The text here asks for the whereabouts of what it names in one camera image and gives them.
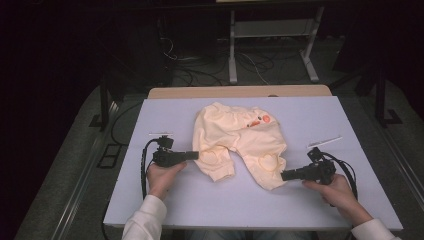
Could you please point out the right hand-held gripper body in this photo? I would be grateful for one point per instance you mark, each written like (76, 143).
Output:
(323, 170)

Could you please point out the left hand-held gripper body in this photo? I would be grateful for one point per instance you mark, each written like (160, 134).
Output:
(165, 157)

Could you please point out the pale yellow baby pants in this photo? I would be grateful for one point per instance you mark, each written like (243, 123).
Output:
(233, 136)

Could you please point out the person's left hand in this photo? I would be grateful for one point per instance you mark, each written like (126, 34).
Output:
(160, 180)

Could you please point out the person's right hand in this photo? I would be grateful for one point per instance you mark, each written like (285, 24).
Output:
(340, 195)

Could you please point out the black metal stand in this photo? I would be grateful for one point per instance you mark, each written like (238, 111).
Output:
(104, 103)
(380, 100)

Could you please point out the metal floor rail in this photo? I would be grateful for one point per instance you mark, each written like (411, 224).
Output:
(83, 173)
(400, 156)

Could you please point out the white metal desk frame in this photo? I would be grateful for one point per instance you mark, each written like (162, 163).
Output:
(232, 50)

